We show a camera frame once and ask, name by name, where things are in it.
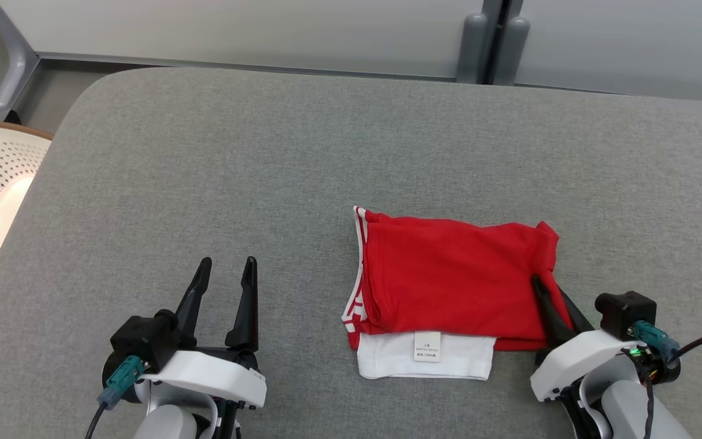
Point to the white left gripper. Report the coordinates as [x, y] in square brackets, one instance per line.
[217, 372]

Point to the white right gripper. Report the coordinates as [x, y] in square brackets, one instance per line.
[576, 360]

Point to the red and white basketball jersey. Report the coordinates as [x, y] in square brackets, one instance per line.
[448, 274]

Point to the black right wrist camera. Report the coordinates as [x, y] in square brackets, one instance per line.
[622, 311]

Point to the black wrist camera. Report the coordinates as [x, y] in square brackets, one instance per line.
[144, 341]
[622, 311]

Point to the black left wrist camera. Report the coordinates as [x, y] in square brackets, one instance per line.
[144, 341]

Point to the grey partition base rail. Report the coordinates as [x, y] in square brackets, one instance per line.
[205, 62]

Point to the grey partition joint post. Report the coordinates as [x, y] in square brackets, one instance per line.
[473, 49]

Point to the thick grey metal frame leg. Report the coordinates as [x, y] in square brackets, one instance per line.
[19, 73]

